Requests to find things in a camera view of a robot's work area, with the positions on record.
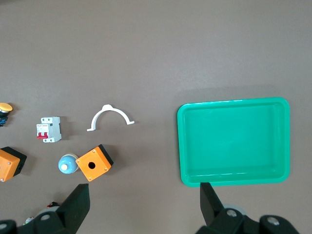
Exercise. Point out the white red circuit breaker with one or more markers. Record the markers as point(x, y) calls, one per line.
point(52, 129)

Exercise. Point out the black switch with red tip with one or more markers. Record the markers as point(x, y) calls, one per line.
point(52, 204)

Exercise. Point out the green plastic tray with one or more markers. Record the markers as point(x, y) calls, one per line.
point(231, 146)

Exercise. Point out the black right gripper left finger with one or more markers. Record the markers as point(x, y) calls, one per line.
point(74, 209)

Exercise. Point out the orange black button box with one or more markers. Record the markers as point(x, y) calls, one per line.
point(7, 165)
point(100, 160)

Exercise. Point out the small white pipe clamp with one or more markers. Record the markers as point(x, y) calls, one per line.
point(94, 121)

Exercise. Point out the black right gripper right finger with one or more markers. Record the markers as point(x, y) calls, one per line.
point(209, 204)

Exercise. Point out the yellow mushroom push button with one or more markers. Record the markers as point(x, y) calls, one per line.
point(5, 106)

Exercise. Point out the blue dome-shaped component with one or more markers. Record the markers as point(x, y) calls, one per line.
point(69, 162)

